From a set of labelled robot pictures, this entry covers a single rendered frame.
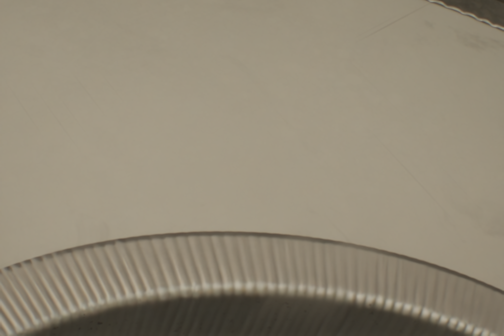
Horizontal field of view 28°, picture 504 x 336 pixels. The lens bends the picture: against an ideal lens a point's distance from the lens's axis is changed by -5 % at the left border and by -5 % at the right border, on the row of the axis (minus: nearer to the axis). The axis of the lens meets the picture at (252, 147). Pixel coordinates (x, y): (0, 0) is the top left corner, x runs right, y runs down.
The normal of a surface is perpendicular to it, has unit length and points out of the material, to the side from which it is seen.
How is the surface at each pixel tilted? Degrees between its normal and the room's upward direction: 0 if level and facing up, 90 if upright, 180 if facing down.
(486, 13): 92
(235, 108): 90
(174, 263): 84
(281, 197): 90
